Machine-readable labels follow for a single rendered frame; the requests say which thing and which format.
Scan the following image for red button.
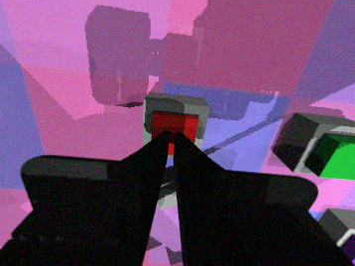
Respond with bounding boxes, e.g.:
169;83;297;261
142;92;210;159

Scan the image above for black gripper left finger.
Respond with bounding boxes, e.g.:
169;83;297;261
20;131;170;266

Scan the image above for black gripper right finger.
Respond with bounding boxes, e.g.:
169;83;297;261
174;132;318;266

